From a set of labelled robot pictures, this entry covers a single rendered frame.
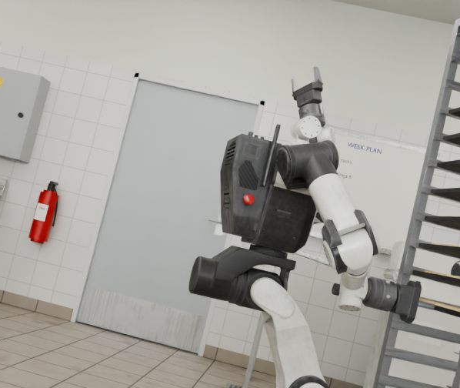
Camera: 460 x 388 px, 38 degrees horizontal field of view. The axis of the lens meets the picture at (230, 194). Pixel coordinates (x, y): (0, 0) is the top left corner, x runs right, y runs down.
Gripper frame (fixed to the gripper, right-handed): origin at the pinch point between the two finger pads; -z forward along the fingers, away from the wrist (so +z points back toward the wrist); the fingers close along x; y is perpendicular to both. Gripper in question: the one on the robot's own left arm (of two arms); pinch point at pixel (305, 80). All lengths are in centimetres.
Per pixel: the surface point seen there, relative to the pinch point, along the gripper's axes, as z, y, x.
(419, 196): 51, -13, 28
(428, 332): 94, -18, 18
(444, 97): 20.0, -17.9, 41.5
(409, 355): 100, -13, 13
